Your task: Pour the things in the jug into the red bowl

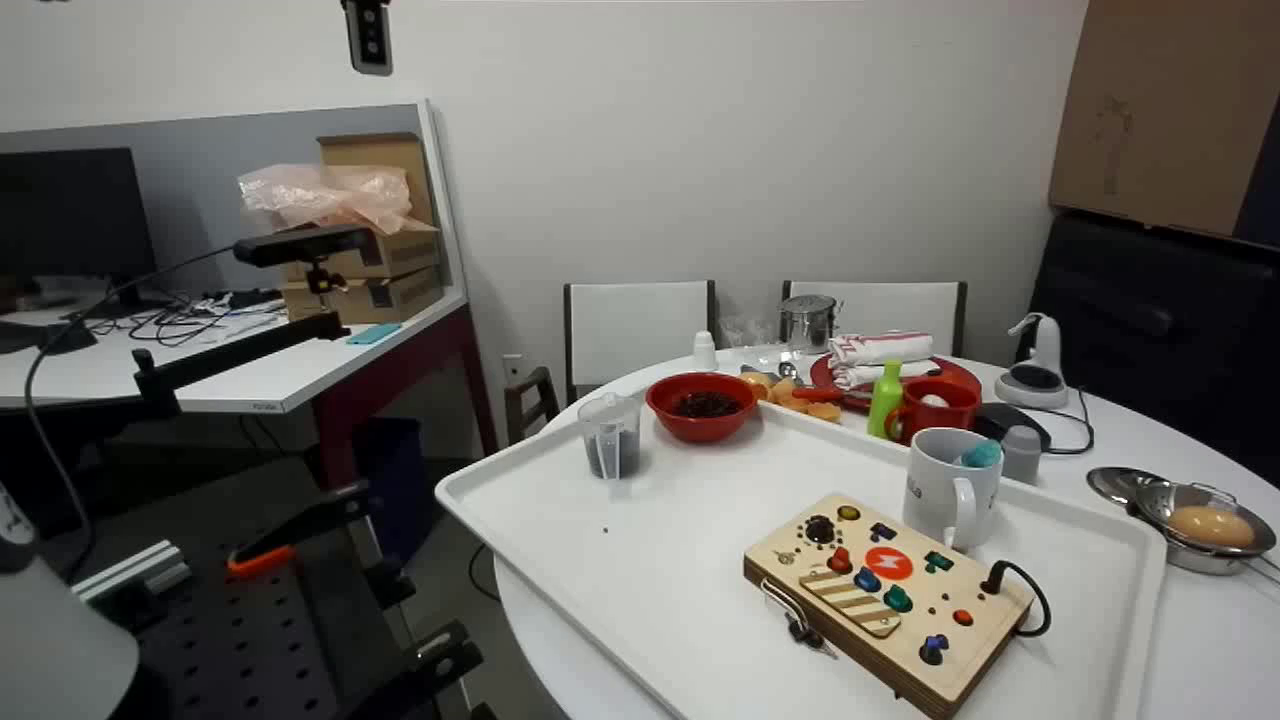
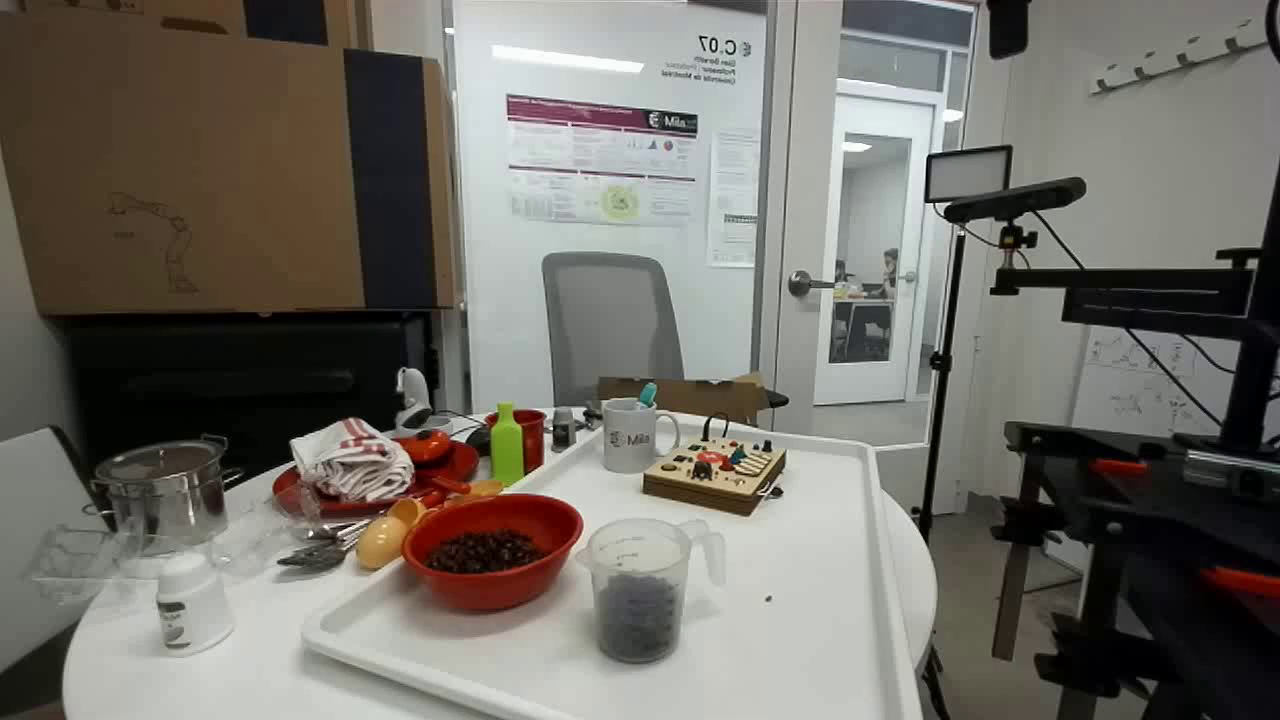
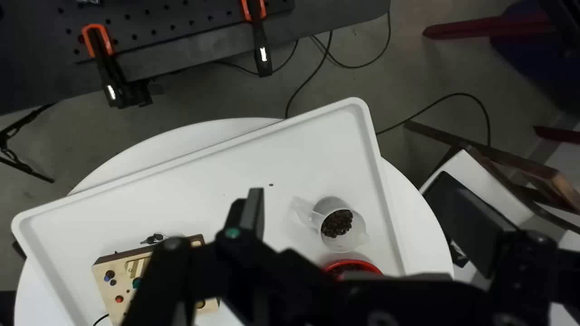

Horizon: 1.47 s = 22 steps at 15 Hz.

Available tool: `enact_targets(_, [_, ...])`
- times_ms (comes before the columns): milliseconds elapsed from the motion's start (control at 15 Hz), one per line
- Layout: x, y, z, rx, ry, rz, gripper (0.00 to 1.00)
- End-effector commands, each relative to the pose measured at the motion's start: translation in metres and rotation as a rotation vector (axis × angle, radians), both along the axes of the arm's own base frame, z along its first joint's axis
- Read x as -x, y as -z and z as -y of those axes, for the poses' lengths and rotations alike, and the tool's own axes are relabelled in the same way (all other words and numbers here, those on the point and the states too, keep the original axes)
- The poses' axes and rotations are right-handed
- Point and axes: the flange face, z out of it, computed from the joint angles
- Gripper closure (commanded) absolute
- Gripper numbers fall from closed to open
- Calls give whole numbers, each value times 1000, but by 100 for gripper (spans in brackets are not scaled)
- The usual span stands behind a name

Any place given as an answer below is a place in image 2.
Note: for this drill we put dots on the small open cardboard box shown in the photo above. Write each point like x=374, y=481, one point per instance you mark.
x=698, y=396

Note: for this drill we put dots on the black cabinet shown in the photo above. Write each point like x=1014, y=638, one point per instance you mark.
x=256, y=380

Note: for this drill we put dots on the clear plastic measuring jug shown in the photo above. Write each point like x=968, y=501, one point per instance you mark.
x=637, y=580

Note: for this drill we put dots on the metal cutlery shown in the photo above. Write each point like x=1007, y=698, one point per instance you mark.
x=324, y=548

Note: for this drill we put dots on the black stereo camera on stand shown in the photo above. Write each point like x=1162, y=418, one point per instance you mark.
x=1016, y=201

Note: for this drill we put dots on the white logo mug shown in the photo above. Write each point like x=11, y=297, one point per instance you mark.
x=637, y=434

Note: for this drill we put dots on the small grey cup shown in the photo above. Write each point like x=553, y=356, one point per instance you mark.
x=563, y=428

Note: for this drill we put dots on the wall poster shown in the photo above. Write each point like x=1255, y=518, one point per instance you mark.
x=578, y=163

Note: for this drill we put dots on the white tape dispenser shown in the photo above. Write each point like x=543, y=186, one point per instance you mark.
x=413, y=396

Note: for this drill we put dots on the green plastic bottle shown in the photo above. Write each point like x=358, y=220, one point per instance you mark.
x=504, y=447

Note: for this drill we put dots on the led light panel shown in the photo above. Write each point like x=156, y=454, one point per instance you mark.
x=965, y=174

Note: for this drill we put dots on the yellow plastic toy food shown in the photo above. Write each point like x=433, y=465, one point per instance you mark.
x=382, y=539

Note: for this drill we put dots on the red plate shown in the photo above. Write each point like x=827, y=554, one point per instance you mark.
x=437, y=465

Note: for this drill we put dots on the red plastic bowl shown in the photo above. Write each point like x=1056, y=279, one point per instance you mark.
x=492, y=554

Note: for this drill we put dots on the wooden switch busy board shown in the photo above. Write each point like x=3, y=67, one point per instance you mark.
x=718, y=473

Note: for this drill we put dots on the white plastic tray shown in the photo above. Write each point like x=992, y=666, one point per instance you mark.
x=798, y=624

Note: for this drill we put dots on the grey mesh office chair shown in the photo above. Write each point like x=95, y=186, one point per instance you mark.
x=608, y=315

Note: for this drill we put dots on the steel pot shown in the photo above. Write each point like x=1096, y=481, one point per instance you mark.
x=170, y=497

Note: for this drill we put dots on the teal marker in mug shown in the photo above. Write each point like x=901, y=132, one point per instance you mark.
x=645, y=395

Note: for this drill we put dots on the white red patterned cloth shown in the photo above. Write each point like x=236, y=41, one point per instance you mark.
x=352, y=461

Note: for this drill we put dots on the large cardboard box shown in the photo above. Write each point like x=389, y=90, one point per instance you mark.
x=173, y=169

